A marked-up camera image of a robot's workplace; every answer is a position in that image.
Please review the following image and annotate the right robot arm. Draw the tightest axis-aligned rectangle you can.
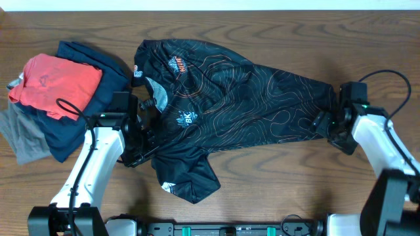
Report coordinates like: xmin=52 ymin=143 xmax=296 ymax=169
xmin=310 ymin=82 xmax=419 ymax=236

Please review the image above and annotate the navy folded garment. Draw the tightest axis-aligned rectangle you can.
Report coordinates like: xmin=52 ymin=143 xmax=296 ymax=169
xmin=17 ymin=41 xmax=129 ymax=163

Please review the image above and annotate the orange folded shirt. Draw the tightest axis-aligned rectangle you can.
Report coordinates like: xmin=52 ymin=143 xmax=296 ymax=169
xmin=9 ymin=54 xmax=102 ymax=121

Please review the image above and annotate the black orange patterned jersey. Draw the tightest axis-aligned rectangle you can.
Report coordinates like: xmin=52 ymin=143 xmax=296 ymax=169
xmin=134 ymin=39 xmax=336 ymax=204

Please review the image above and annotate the grey folded garment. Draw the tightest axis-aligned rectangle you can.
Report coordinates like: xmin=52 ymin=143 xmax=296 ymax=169
xmin=1 ymin=102 xmax=51 ymax=165

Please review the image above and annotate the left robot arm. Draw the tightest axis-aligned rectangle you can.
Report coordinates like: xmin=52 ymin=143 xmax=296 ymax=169
xmin=28 ymin=92 xmax=158 ymax=236

